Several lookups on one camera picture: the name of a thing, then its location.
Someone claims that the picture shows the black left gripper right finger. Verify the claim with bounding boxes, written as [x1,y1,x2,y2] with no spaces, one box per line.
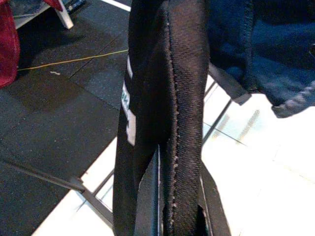
[196,162,232,236]

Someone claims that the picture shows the red yellow-printed T-shirt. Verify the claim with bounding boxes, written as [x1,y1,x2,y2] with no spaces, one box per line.
[0,0,64,89]

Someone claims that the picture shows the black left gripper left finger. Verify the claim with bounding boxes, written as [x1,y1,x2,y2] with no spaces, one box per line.
[134,144,164,236]

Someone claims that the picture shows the white metal chair frame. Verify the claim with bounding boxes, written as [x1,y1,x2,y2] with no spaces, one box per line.
[12,0,74,30]

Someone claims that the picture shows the black metal clothes rack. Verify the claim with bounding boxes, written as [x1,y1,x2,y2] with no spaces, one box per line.
[0,62,252,229]

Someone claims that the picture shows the black floor mat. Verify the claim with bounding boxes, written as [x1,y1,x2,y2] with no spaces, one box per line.
[0,0,131,234]

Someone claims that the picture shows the blue denim shorts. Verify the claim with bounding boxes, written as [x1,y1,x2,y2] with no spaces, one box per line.
[206,0,315,119]

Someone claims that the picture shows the dark navy garment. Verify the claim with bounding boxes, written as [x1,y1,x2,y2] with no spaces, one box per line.
[112,0,211,236]

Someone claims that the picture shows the yellow floor cable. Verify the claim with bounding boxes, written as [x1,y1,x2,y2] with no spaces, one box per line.
[17,49,129,72]

